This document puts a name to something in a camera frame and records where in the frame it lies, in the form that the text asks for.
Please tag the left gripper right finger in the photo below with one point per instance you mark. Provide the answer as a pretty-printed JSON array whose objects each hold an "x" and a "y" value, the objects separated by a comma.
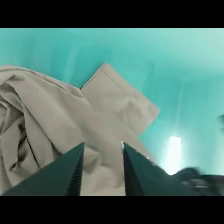
[{"x": 143, "y": 176}]

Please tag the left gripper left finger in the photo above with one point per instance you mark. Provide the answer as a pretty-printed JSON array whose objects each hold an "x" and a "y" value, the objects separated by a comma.
[{"x": 63, "y": 176}]

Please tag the brown T-shirt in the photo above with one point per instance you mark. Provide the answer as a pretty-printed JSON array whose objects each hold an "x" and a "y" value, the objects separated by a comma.
[{"x": 50, "y": 110}]

